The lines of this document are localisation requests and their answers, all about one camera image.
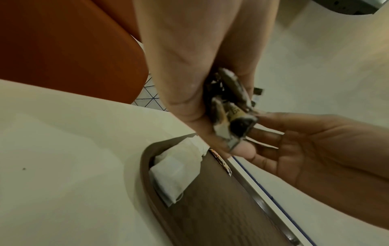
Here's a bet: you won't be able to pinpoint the person's right hand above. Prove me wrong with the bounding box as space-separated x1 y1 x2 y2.
239 111 385 205

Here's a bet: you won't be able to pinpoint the person's left hand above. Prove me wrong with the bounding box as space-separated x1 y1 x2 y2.
133 0 280 160

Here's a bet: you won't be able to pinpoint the brown plastic tray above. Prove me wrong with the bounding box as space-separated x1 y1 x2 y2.
139 135 305 246

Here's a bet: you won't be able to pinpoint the purple mesh railing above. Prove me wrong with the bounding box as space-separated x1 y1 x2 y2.
130 36 318 246

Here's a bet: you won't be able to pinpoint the red padded chair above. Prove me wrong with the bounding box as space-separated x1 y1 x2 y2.
0 0 150 104

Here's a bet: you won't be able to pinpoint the grey box fixture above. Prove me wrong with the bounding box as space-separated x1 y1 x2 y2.
313 0 389 17

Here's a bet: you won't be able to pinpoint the person's right forearm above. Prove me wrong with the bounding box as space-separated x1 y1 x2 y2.
328 128 389 230

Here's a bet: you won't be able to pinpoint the bundle of coffee stick packets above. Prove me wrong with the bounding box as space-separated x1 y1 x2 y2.
203 67 265 152

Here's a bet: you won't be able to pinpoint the colourful sachets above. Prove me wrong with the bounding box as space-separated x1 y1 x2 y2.
209 148 233 177

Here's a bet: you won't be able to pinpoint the row of white sachets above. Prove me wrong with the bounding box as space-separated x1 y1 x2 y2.
148 137 211 207

